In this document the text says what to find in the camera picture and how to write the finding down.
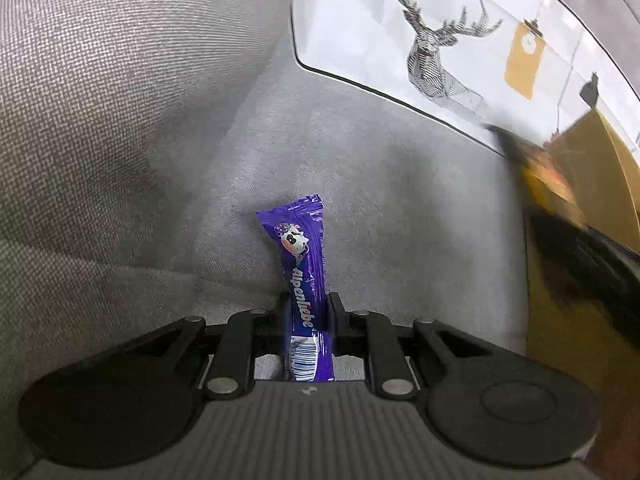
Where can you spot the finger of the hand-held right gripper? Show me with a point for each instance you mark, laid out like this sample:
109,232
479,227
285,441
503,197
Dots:
590,265

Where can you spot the grey fabric sofa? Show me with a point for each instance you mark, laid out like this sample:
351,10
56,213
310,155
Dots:
125,110

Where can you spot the black snack packet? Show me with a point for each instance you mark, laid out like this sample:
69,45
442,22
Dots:
545,175

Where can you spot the brown cardboard box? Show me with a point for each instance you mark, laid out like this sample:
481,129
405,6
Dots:
560,360

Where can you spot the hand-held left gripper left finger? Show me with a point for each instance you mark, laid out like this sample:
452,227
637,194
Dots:
231,350

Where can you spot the white deer print pillow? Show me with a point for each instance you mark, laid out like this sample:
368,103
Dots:
350,35

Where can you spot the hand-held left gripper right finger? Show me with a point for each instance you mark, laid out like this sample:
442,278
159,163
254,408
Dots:
387,350

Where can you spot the purple candy packet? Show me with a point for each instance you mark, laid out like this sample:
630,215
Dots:
300,280

